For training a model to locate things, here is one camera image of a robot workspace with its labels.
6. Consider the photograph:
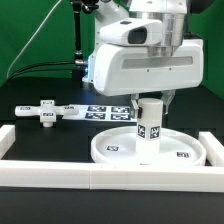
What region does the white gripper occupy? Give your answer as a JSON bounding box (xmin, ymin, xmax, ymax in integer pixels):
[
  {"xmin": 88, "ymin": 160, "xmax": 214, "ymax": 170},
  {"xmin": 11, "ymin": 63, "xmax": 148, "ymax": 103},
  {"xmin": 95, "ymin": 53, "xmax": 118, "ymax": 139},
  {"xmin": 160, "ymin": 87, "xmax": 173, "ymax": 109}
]
[{"xmin": 93, "ymin": 39, "xmax": 204, "ymax": 119}]

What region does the white round table top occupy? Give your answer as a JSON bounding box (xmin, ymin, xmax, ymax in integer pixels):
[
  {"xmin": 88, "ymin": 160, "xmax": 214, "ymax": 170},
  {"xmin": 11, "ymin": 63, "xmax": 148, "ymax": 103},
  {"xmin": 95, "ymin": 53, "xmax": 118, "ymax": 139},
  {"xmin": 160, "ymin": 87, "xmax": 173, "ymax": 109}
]
[{"xmin": 91, "ymin": 126, "xmax": 206, "ymax": 167}]

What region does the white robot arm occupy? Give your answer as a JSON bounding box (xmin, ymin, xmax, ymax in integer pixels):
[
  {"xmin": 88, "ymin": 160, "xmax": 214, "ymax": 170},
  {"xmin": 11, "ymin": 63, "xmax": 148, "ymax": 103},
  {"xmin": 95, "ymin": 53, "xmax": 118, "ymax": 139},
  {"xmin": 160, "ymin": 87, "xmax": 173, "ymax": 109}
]
[{"xmin": 86, "ymin": 0, "xmax": 215, "ymax": 118}]

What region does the paper sheet with markers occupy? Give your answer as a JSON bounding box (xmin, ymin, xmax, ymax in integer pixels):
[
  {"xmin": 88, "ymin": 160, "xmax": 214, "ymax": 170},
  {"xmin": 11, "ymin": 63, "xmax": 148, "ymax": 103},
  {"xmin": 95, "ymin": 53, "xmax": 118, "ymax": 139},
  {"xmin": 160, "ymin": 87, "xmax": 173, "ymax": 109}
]
[{"xmin": 63, "ymin": 105, "xmax": 135, "ymax": 122}]

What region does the white right fence bar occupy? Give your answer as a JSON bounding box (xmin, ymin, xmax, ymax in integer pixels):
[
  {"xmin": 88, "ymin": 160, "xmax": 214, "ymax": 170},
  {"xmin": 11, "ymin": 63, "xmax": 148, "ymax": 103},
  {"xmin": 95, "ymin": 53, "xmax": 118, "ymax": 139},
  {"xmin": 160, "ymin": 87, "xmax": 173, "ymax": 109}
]
[{"xmin": 198, "ymin": 132, "xmax": 224, "ymax": 167}]

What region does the white fence bar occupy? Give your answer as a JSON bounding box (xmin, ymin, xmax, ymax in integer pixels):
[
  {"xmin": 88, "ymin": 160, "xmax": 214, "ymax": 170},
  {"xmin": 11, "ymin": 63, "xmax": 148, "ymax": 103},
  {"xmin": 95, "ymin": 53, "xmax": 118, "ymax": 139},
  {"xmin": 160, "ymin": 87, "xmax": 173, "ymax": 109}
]
[
  {"xmin": 198, "ymin": 132, "xmax": 224, "ymax": 167},
  {"xmin": 0, "ymin": 125, "xmax": 16, "ymax": 160},
  {"xmin": 0, "ymin": 160, "xmax": 224, "ymax": 193}
]

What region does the white cross-shaped table base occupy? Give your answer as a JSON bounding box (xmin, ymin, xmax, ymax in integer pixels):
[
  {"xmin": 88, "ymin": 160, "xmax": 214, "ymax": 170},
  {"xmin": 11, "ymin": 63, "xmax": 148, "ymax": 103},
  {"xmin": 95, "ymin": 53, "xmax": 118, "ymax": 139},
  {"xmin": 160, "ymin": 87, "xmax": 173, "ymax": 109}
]
[{"xmin": 15, "ymin": 100, "xmax": 79, "ymax": 128}]

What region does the white left fence bar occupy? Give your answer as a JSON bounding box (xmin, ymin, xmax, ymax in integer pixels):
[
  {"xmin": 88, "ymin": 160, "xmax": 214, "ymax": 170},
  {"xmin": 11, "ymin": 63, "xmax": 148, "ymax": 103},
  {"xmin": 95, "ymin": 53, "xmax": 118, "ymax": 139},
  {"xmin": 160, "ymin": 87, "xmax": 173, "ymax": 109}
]
[{"xmin": 0, "ymin": 125, "xmax": 16, "ymax": 160}]

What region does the white front fence bar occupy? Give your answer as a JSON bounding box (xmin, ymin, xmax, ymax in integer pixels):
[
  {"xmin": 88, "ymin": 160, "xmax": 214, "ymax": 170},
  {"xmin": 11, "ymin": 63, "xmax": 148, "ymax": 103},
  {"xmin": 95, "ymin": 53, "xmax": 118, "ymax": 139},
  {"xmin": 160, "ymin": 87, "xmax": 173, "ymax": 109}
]
[{"xmin": 0, "ymin": 160, "xmax": 224, "ymax": 193}]

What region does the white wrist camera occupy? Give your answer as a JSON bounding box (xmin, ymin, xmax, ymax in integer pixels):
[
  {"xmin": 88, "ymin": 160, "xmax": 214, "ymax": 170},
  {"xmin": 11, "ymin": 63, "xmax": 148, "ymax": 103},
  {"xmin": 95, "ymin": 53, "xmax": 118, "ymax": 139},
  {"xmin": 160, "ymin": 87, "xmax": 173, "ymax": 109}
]
[{"xmin": 100, "ymin": 18, "xmax": 163, "ymax": 46}]

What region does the black camera stand pole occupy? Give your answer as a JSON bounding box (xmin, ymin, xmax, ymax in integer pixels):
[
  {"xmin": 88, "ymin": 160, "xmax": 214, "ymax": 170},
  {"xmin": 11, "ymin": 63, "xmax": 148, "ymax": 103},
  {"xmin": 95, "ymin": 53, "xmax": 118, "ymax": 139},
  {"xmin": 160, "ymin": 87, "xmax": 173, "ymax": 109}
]
[{"xmin": 70, "ymin": 0, "xmax": 99, "ymax": 67}]

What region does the black cable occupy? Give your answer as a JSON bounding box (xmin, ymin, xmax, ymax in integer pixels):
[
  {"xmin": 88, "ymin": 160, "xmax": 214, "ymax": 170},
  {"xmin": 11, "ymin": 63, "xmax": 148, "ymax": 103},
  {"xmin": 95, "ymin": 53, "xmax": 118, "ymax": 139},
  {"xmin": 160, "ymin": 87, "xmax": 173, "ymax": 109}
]
[{"xmin": 6, "ymin": 60, "xmax": 88, "ymax": 83}]

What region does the grey cable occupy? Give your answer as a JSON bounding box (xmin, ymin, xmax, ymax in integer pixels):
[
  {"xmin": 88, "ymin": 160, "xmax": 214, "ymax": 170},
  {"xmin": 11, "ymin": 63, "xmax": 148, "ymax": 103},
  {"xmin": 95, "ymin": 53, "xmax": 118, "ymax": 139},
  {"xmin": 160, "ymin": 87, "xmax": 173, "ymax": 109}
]
[{"xmin": 6, "ymin": 0, "xmax": 64, "ymax": 78}]

